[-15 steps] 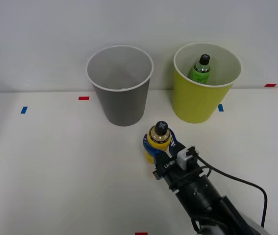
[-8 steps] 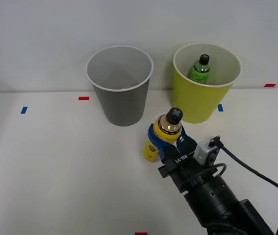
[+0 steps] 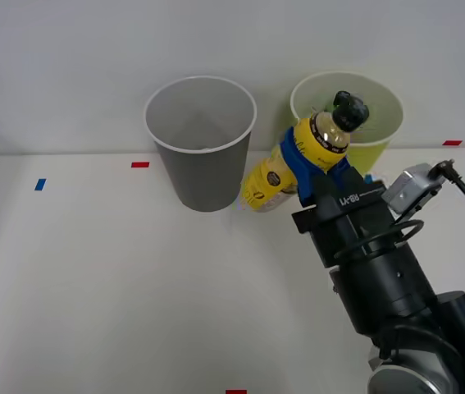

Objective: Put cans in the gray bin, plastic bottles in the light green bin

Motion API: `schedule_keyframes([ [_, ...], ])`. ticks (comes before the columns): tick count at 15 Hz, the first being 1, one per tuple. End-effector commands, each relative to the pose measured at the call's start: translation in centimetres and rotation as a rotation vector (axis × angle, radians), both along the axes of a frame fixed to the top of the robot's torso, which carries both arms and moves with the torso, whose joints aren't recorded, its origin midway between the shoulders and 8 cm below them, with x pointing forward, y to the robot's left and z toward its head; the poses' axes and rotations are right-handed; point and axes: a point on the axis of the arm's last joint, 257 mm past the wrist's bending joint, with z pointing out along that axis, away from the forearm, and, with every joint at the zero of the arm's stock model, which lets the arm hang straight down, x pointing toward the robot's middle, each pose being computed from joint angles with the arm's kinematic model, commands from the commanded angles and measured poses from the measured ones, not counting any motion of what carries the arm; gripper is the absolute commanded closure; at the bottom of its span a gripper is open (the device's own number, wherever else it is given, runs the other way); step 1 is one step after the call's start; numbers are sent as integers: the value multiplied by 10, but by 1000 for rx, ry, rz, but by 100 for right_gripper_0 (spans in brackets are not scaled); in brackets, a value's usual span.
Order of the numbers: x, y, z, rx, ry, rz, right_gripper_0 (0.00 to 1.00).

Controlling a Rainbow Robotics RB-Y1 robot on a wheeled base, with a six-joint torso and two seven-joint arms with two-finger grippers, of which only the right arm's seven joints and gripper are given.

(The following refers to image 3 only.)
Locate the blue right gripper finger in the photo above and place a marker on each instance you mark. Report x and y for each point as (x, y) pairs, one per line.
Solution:
(353, 177)
(297, 164)

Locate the yellow label bottle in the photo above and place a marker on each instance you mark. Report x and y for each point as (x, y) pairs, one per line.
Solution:
(327, 144)

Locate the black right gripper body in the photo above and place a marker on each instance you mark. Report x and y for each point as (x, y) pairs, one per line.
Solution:
(359, 221)

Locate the yellow-green plastic waste bin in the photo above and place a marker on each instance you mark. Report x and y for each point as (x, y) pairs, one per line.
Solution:
(379, 123)

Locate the grey plastic waste bin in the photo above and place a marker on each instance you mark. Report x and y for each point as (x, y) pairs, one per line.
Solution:
(203, 180)

